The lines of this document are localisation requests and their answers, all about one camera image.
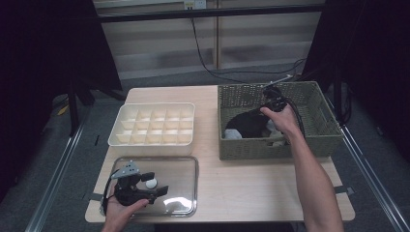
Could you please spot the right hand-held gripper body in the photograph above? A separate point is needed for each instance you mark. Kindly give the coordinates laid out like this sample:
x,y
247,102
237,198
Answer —
x,y
275,98

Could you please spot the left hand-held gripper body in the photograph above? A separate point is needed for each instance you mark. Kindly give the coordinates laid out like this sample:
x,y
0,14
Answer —
x,y
127,193

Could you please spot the clear plastic lid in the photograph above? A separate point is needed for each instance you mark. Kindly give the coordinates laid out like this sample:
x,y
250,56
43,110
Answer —
x,y
180,174

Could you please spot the white compartment storage box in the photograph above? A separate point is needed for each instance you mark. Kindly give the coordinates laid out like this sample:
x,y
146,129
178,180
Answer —
x,y
151,150

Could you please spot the black sock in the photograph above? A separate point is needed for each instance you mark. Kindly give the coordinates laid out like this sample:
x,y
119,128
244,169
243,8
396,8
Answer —
x,y
246,124

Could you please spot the beige sock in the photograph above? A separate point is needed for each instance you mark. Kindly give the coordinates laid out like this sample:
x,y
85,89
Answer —
x,y
278,143

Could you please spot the green woven basket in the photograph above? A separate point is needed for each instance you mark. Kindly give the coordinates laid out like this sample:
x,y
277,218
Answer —
x,y
241,151

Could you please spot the person's left hand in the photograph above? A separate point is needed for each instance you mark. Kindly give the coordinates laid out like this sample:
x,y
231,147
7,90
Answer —
x,y
119,214

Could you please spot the person's right hand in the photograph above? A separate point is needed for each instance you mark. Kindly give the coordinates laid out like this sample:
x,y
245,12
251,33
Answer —
x,y
285,122

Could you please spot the black tape piece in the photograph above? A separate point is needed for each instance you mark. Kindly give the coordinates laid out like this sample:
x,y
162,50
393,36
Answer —
x,y
95,197
343,190

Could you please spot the black metal stand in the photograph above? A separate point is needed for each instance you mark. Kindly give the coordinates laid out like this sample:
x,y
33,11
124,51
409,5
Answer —
x,y
337,96
73,109

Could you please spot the yellow floor tape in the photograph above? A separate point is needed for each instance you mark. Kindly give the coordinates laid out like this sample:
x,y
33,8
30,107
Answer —
x,y
63,110

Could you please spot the black curtain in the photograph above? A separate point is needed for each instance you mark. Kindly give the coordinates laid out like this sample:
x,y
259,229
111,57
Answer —
x,y
377,48
38,48

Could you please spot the black horizontal bar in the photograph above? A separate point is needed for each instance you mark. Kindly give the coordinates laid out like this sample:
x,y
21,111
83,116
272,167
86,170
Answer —
x,y
161,14

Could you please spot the aluminium floor rail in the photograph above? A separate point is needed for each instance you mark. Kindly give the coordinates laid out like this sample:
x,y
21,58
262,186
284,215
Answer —
x,y
370,180
54,183

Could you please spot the white wall socket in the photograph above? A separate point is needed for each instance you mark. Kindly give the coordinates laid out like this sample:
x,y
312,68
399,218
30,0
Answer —
x,y
199,4

